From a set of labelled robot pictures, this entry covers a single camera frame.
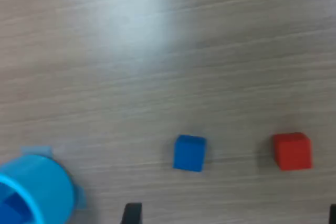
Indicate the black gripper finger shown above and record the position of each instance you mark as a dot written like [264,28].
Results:
[132,214]
[333,216]

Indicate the blue plastic bin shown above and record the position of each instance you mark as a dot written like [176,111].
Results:
[50,187]

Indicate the tape marker under blue bin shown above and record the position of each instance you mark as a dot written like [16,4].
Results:
[36,150]

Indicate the red cube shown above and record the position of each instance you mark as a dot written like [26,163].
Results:
[292,151]

